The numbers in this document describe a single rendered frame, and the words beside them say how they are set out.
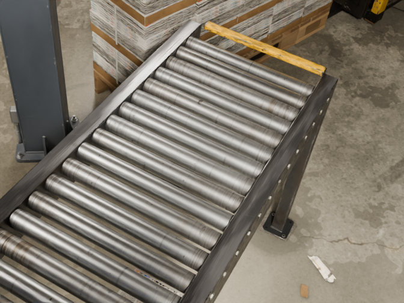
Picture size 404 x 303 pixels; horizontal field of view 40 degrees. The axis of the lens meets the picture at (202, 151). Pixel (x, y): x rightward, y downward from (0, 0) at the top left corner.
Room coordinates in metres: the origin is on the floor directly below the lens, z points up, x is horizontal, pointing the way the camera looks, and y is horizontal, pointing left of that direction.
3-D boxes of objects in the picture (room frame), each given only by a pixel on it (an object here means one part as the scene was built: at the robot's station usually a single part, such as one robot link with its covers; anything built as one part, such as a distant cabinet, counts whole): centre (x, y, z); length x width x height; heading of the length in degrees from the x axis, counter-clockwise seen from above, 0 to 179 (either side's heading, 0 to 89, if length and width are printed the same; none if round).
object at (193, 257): (0.76, 0.16, 0.77); 0.47 x 0.05 x 0.05; 68
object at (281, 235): (1.38, -0.37, 0.01); 0.14 x 0.13 x 0.01; 68
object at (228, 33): (1.49, -0.15, 0.81); 0.43 x 0.03 x 0.02; 68
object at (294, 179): (1.38, -0.36, 0.34); 0.06 x 0.06 x 0.68; 68
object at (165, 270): (0.70, 0.19, 0.77); 0.47 x 0.05 x 0.05; 68
